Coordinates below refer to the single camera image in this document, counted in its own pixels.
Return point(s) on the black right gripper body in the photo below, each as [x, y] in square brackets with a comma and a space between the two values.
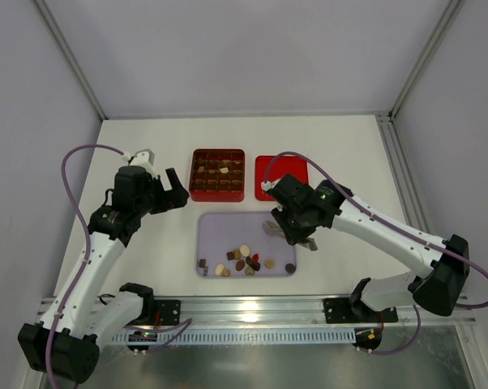
[292, 230]

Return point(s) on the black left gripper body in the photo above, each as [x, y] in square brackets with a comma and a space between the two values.
[163, 198]

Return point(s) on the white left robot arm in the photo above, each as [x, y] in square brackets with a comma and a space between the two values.
[68, 339]

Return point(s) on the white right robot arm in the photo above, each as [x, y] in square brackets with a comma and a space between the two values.
[436, 269]

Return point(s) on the red chocolate box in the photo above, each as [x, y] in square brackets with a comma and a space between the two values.
[212, 186]

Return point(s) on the dark round chocolate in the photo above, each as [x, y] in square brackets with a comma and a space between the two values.
[290, 268]

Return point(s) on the tan round chocolate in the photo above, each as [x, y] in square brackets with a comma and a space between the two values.
[269, 264]

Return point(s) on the brown leaf chocolate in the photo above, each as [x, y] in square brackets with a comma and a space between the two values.
[240, 265]

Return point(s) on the white swirl oval chocolate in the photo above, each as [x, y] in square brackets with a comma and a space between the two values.
[219, 269]

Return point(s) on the red box lid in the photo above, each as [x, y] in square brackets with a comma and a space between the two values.
[286, 164]

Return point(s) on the lilac plastic tray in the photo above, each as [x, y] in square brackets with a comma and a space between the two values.
[222, 232]

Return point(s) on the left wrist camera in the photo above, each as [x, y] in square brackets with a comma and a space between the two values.
[143, 158]

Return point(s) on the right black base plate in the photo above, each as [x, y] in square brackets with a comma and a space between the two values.
[338, 310]

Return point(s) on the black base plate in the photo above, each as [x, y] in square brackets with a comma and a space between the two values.
[338, 310]
[166, 313]

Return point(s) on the aluminium frame right post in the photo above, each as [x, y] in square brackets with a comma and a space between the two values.
[438, 33]

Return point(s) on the aluminium frame post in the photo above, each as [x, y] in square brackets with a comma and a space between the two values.
[438, 33]
[51, 24]

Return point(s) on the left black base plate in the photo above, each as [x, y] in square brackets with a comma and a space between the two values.
[166, 313]

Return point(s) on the aluminium mounting rail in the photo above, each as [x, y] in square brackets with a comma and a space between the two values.
[220, 311]

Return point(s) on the slotted cable duct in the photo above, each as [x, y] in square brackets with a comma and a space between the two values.
[247, 336]

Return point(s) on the aluminium frame left post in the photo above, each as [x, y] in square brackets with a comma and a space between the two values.
[51, 24]

